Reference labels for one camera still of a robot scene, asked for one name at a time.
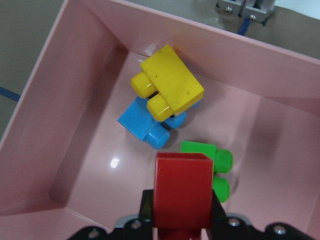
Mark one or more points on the pink plastic box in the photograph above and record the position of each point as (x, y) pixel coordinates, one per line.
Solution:
(66, 162)

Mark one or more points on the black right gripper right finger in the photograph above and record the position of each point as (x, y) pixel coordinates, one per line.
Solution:
(218, 220)

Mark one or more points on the green toy block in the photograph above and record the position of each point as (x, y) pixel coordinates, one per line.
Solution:
(222, 164)

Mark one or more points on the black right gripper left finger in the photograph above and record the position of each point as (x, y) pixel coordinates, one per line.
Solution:
(144, 221)

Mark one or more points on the yellow toy block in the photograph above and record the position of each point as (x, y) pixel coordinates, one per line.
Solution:
(168, 85)

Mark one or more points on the blue toy block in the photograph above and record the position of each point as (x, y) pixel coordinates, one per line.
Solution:
(138, 121)

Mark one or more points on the red toy block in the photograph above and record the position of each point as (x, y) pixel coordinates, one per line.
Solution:
(182, 195)

